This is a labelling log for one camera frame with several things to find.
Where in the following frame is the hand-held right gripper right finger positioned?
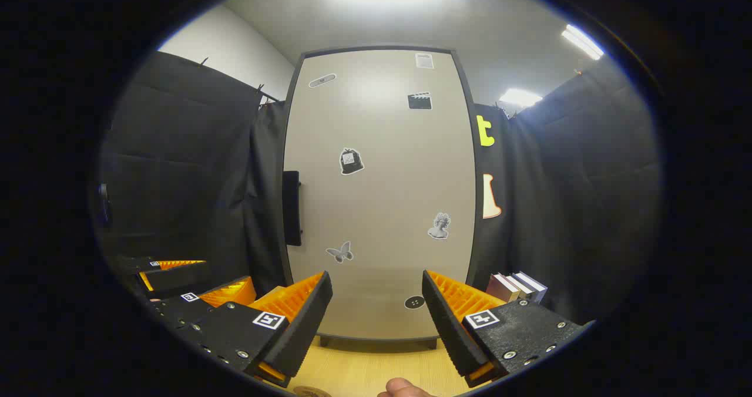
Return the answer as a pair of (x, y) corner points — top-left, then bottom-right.
(421, 270), (591, 388)

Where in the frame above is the dark grey cabinet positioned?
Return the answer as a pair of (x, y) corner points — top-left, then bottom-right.
(282, 45), (489, 351)

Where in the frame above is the grey spine book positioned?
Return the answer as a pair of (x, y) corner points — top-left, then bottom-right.
(514, 271), (548, 304)

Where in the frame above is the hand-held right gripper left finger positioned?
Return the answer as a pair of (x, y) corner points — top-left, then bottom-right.
(176, 271), (334, 389)

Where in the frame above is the tan spine book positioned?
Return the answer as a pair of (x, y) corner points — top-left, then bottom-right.
(505, 274), (535, 299)

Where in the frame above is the black backdrop cloth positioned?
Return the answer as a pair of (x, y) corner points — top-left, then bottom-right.
(97, 49), (664, 327)

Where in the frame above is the black door handle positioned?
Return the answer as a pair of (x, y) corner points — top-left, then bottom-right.
(283, 171), (303, 247)

